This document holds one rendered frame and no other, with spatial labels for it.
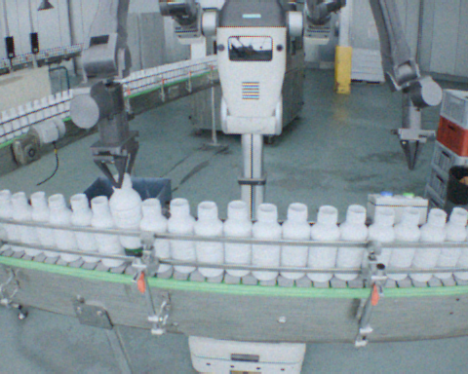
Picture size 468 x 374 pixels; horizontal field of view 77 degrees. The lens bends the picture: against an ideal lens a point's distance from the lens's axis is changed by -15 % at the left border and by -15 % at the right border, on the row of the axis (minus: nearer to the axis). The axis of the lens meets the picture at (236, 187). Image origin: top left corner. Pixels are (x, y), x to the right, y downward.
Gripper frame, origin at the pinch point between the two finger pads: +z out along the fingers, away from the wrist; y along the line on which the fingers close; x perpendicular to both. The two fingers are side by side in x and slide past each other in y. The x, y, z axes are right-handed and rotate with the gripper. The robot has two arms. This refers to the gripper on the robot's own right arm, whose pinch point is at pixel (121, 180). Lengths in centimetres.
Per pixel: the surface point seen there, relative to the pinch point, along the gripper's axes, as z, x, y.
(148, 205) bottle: 6.0, 4.9, -0.6
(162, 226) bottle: 9.1, 8.4, 2.1
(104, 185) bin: 30, -37, -56
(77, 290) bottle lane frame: 27.9, -15.8, 5.7
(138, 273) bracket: 13.1, 6.3, 12.6
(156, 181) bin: 28, -14, -56
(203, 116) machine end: 93, -67, -390
